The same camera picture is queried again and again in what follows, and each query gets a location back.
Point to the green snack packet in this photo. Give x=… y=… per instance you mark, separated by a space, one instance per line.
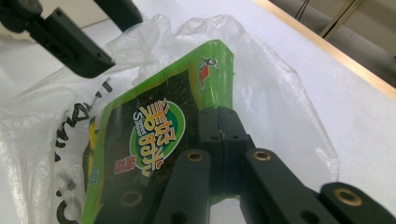
x=124 y=130

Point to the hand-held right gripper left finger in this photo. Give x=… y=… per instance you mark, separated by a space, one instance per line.
x=211 y=130

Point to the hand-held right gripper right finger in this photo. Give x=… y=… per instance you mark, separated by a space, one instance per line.
x=232 y=127

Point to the clear plastic bag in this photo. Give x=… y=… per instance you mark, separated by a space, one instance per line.
x=274 y=102

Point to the yellow snack packet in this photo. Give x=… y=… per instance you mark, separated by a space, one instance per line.
x=91 y=146

